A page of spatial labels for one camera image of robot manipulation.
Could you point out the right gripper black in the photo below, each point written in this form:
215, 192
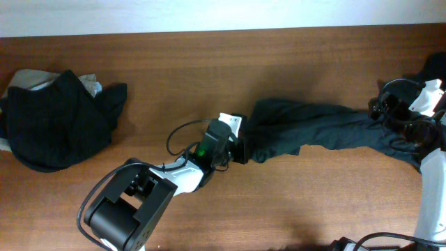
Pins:
375, 109

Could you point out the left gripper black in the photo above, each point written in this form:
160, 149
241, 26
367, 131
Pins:
240, 148

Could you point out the dark green Nike t-shirt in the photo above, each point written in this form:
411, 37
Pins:
277, 127

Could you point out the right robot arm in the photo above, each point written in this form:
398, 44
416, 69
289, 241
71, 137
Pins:
430, 230

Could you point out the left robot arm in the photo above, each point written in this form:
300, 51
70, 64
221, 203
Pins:
124, 207

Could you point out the dark unfolded clothes pile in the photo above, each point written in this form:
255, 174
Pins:
407, 88

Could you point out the black folded shirt on pile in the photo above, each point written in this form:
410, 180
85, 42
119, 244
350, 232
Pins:
61, 124

